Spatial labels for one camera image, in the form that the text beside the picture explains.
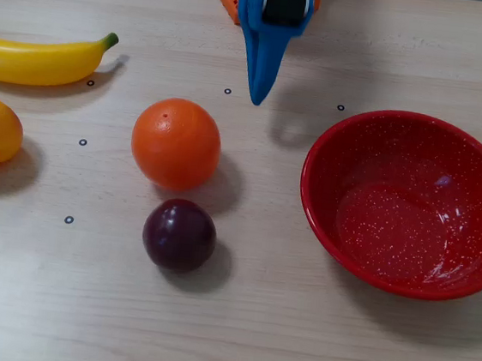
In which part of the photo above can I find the yellow toy banana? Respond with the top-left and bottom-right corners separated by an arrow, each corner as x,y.
0,20 -> 120,94

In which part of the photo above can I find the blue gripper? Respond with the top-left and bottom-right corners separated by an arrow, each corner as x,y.
227,0 -> 317,111

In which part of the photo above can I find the dark purple toy plum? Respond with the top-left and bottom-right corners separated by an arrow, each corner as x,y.
138,195 -> 221,277

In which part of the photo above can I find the orange toy fruit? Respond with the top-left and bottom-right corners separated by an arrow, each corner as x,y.
126,93 -> 226,196

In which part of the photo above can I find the red speckled bowl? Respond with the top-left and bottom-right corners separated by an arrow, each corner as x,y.
289,100 -> 482,307

